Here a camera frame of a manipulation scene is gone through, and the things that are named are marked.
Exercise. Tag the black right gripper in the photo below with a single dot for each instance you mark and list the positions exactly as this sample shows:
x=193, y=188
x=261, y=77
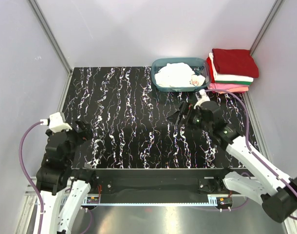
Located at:
x=186, y=109

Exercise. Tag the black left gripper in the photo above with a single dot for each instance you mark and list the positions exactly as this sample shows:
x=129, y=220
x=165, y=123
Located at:
x=83, y=135

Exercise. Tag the white t-shirt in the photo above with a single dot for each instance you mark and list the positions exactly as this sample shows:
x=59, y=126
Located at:
x=178, y=75

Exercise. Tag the teal plastic bin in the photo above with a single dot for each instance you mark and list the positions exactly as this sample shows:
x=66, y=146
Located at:
x=198, y=65

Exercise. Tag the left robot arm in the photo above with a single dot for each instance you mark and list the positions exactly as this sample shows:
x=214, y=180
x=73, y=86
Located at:
x=63, y=189

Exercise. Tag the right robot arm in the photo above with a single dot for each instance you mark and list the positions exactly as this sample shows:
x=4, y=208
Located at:
x=273, y=189

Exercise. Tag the pink folded shirt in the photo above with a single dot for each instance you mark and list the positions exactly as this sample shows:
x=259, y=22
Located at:
x=234, y=88

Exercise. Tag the green folded shirt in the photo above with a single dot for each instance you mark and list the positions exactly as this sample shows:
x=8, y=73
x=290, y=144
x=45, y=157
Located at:
x=234, y=82

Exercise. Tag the dark red folded shirt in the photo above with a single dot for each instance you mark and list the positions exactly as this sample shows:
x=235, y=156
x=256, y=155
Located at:
x=234, y=62

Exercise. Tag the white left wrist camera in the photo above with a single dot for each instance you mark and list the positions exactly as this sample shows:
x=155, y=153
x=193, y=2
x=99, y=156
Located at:
x=56, y=122

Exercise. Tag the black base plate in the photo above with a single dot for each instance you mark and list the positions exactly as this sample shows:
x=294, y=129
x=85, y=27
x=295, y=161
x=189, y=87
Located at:
x=191, y=181

